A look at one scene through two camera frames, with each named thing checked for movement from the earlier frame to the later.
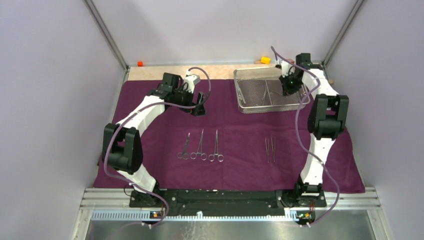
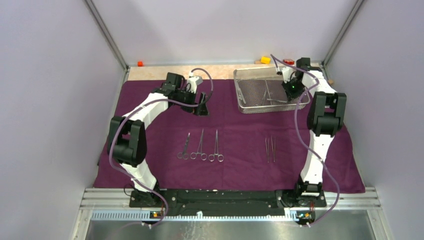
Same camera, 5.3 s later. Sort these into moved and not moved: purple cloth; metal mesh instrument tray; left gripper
Moved: purple cloth
Not moved: metal mesh instrument tray; left gripper
